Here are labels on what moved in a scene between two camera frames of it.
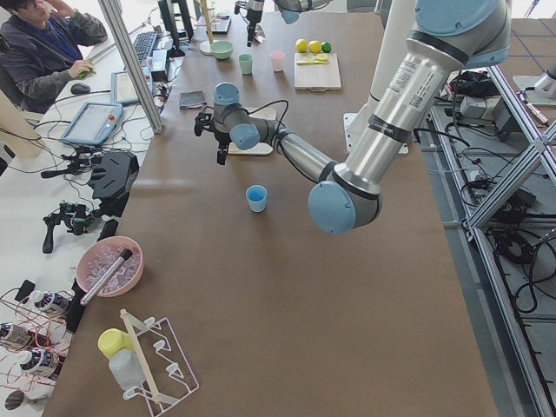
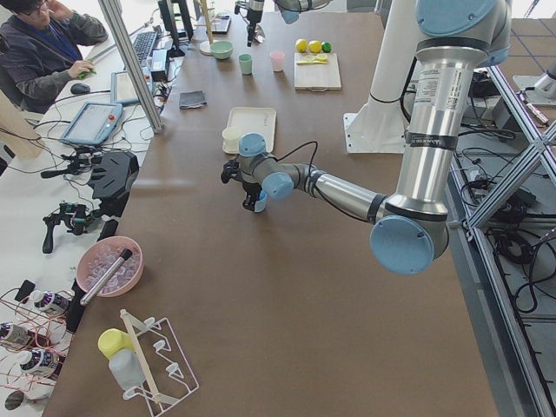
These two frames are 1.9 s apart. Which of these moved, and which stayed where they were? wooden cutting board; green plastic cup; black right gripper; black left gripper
Moved: black left gripper
Stayed: black right gripper; green plastic cup; wooden cutting board
